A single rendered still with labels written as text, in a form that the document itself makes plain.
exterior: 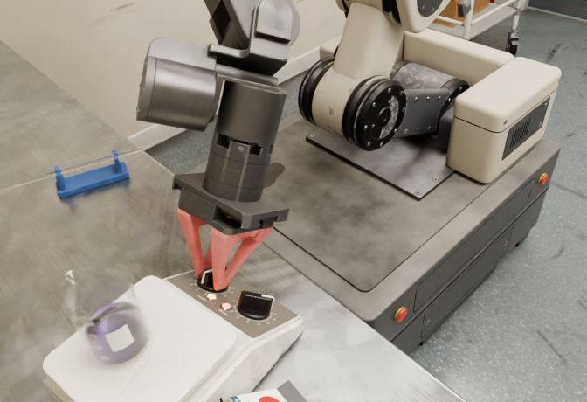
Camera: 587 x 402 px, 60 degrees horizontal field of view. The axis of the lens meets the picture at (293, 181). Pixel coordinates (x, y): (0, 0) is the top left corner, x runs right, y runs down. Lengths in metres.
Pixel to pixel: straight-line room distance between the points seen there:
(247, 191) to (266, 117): 0.07
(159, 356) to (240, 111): 0.21
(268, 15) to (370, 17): 0.71
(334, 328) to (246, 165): 0.20
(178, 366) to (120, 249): 0.27
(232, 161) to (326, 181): 0.88
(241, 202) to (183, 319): 0.11
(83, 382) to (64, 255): 0.27
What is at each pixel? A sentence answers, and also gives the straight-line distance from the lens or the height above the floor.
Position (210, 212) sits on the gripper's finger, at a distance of 0.47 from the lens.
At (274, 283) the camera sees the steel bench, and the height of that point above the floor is 0.75.
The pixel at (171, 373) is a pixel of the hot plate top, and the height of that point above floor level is 0.84.
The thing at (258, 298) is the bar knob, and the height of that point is 0.81.
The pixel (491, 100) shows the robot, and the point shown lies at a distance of 1.28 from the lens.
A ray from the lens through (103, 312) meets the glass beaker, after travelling 0.40.
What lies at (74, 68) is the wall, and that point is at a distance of 1.99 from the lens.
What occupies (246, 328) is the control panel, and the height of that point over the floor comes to 0.81.
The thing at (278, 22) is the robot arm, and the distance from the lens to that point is 0.46.
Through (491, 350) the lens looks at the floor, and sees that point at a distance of 1.48.
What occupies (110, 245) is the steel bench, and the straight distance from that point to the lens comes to 0.69.
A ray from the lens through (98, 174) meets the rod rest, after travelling 0.80.
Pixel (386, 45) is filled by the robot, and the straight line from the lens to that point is 1.17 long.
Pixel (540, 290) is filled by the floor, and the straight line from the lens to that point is 1.65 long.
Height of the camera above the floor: 1.20
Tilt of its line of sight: 39 degrees down
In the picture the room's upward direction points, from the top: 5 degrees counter-clockwise
